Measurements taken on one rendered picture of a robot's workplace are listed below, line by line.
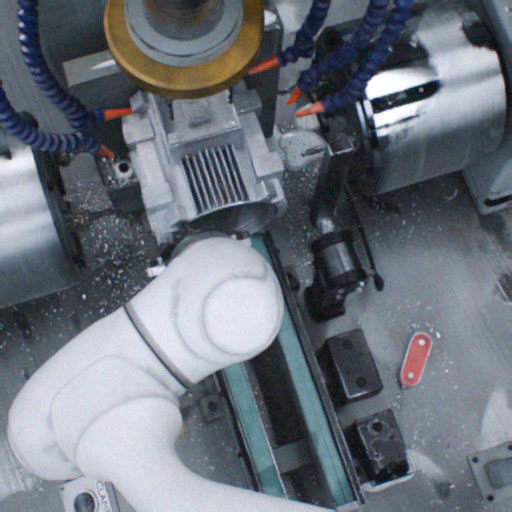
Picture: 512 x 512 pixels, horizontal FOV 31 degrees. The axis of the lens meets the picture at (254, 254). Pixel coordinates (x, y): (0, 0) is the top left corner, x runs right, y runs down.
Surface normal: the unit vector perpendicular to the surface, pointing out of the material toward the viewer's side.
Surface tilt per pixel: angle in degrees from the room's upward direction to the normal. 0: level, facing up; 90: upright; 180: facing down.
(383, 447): 0
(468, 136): 62
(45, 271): 66
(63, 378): 27
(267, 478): 0
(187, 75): 0
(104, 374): 15
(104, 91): 90
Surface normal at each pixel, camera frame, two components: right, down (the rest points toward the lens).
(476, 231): 0.03, -0.30
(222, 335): 0.13, 0.25
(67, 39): 0.31, 0.91
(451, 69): 0.11, -0.03
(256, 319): 0.40, 0.23
